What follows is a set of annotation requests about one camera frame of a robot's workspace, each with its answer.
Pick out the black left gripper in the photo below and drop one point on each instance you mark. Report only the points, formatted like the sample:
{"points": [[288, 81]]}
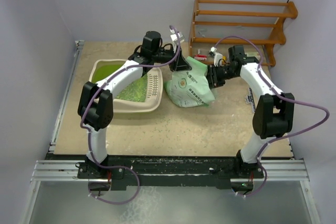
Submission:
{"points": [[179, 64]]}

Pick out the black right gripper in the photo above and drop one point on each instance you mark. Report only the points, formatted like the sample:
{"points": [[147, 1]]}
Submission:
{"points": [[211, 77]]}

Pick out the green cat litter bag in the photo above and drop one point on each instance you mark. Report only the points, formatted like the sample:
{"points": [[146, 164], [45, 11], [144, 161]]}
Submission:
{"points": [[190, 88]]}

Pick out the black white bag sealing strip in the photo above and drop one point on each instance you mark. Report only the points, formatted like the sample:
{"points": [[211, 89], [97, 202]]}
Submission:
{"points": [[250, 100]]}

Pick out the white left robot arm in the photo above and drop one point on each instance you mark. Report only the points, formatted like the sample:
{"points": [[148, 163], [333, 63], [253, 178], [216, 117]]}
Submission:
{"points": [[96, 101]]}

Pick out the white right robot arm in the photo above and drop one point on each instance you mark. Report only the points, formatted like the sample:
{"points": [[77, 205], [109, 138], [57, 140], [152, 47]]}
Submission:
{"points": [[273, 117]]}

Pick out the red white small box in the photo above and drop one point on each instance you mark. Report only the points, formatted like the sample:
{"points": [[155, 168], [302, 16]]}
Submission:
{"points": [[200, 57]]}

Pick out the beige green litter box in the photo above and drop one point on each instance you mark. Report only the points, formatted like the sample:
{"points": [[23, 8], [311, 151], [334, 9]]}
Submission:
{"points": [[106, 67]]}

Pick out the green litter pellets pile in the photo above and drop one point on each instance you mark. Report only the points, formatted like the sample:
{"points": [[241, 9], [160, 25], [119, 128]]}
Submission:
{"points": [[136, 91]]}

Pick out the wooden shelf rack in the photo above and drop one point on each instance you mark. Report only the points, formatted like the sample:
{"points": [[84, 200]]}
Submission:
{"points": [[276, 35]]}

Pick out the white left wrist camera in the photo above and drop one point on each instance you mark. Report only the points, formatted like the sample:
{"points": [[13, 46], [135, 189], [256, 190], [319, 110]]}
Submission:
{"points": [[175, 41]]}

